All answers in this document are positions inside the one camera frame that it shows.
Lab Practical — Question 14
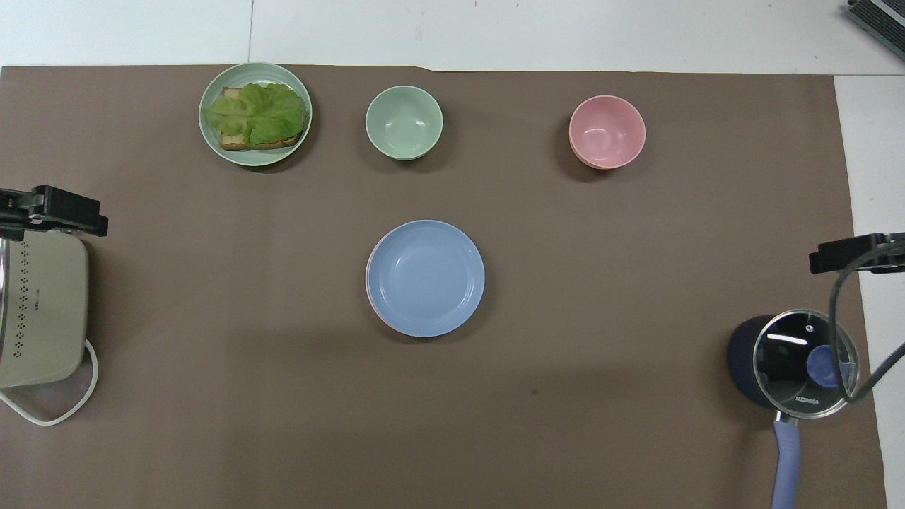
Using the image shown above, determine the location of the green bowl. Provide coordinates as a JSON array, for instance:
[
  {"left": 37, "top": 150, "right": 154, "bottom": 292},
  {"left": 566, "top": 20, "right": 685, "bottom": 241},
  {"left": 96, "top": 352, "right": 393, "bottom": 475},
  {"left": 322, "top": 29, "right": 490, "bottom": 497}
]
[{"left": 365, "top": 85, "right": 444, "bottom": 161}]

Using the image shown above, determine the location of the glass pot lid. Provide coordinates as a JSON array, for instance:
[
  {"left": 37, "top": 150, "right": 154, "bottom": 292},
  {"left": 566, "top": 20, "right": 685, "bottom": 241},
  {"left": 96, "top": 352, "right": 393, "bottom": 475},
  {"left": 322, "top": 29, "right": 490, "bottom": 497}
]
[{"left": 752, "top": 309, "right": 860, "bottom": 420}]

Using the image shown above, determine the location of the black stand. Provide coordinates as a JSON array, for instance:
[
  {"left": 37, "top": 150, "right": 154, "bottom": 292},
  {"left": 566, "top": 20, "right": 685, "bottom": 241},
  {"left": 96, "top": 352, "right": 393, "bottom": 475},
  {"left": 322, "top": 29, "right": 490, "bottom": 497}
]
[
  {"left": 809, "top": 232, "right": 905, "bottom": 276},
  {"left": 0, "top": 185, "right": 109, "bottom": 242}
]

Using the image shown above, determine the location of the pink plate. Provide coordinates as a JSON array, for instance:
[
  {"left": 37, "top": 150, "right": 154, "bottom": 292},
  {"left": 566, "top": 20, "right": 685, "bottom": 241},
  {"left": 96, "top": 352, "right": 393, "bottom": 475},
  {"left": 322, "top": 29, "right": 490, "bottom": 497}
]
[{"left": 365, "top": 236, "right": 388, "bottom": 327}]

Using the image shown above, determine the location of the black cable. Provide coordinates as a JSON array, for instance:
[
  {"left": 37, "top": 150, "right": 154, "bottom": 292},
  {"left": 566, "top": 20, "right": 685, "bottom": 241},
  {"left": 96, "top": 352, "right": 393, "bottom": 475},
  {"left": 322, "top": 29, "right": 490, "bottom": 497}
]
[{"left": 827, "top": 239, "right": 905, "bottom": 405}]

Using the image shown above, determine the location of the grey striped device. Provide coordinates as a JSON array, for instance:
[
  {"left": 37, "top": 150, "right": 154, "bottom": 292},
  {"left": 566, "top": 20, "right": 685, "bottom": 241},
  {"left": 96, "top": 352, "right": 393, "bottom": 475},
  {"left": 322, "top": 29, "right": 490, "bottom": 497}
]
[{"left": 846, "top": 0, "right": 905, "bottom": 62}]

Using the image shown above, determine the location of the beige electric appliance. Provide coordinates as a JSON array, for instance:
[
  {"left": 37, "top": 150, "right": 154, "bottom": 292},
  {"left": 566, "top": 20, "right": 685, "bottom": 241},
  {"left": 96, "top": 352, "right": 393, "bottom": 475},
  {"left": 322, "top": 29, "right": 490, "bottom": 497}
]
[{"left": 0, "top": 235, "right": 90, "bottom": 390}]

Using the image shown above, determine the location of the toast slice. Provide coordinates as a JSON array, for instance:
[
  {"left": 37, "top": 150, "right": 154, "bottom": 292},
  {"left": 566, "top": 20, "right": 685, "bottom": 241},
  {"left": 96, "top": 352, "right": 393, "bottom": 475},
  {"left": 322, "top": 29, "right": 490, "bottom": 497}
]
[{"left": 219, "top": 86, "right": 305, "bottom": 151}]

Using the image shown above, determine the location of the dark blue pot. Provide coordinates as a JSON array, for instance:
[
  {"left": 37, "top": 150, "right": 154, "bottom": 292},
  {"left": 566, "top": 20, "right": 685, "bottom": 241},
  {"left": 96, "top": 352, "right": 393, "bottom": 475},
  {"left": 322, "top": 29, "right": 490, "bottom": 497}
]
[{"left": 726, "top": 313, "right": 802, "bottom": 509}]

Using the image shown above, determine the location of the blue plate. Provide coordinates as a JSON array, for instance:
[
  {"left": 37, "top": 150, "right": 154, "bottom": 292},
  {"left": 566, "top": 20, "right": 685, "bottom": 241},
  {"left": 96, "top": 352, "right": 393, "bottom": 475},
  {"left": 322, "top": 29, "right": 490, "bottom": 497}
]
[{"left": 366, "top": 220, "right": 486, "bottom": 338}]

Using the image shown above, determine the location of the white power cable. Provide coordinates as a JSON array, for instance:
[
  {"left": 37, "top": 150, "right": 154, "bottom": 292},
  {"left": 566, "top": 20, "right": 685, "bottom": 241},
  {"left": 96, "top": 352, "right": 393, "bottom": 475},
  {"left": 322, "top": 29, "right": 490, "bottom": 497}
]
[{"left": 0, "top": 338, "right": 100, "bottom": 427}]

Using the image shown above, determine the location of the pink bowl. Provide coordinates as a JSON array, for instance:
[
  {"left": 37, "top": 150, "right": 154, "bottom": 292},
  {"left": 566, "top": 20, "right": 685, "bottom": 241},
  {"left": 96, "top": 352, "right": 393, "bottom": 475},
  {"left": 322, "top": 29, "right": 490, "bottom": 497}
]
[{"left": 568, "top": 95, "right": 647, "bottom": 170}]

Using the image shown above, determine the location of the green lettuce leaf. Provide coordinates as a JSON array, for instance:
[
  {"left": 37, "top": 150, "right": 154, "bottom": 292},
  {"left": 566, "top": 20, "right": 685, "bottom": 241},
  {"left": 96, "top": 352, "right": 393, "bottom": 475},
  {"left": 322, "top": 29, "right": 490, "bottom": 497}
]
[{"left": 203, "top": 82, "right": 307, "bottom": 146}]

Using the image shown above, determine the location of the green plate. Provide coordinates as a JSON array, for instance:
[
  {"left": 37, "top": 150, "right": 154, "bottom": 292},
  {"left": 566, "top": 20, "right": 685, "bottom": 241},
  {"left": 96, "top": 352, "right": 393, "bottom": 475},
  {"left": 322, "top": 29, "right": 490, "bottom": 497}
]
[{"left": 198, "top": 62, "right": 313, "bottom": 168}]

